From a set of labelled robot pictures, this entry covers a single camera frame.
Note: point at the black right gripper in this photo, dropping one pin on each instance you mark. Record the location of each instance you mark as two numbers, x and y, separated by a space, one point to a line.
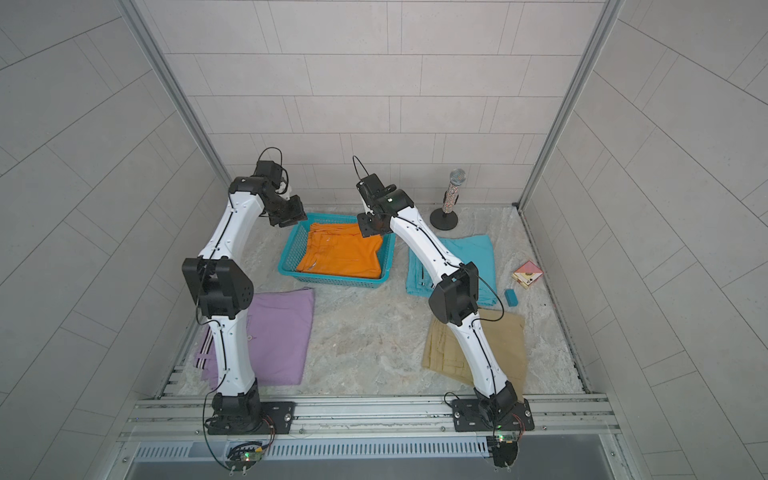
368 226

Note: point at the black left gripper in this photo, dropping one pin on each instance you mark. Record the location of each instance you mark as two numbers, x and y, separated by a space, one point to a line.
297 215

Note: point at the orange pants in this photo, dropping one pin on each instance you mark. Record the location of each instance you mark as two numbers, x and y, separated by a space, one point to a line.
341 250

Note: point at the teal pants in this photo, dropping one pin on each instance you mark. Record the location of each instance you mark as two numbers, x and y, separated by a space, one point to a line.
476 249

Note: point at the purple pants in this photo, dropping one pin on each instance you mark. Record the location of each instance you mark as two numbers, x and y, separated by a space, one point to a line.
278 330

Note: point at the khaki pants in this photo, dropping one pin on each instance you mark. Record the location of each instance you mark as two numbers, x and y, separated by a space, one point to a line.
491 355

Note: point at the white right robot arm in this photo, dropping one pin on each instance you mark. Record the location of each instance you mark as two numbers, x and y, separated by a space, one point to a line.
453 301

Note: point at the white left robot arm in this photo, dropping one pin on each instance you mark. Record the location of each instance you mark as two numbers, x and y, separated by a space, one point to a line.
223 292

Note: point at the teal plastic laundry basket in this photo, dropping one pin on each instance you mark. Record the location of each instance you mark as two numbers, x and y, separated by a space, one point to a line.
295 250

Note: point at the glitter microphone on black stand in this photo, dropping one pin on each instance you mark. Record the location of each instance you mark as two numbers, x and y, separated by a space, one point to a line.
445 217

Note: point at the small teal block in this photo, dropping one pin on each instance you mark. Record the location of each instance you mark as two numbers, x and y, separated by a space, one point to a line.
511 297

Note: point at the pink and yellow small box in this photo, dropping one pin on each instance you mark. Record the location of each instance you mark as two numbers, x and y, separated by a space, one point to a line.
527 274

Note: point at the left green circuit board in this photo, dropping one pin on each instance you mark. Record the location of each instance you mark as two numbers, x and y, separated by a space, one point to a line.
242 457

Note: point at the green circuit board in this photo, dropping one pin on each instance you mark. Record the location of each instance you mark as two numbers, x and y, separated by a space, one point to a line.
242 457
503 451

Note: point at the right green circuit board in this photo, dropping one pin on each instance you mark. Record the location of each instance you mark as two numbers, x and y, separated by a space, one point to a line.
503 451

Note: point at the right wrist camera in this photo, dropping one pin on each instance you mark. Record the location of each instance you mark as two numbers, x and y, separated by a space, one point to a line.
371 189

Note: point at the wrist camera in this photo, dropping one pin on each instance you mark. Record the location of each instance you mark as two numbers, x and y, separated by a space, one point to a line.
275 175
371 189

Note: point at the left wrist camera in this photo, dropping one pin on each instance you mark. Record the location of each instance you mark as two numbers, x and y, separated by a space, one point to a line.
275 175

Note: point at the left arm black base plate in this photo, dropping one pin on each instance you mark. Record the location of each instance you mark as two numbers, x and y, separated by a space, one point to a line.
273 418

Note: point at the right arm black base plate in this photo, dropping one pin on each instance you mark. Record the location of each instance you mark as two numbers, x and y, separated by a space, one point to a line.
468 416

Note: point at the aluminium mounting rail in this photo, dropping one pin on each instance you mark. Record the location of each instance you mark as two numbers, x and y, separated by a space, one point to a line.
316 417

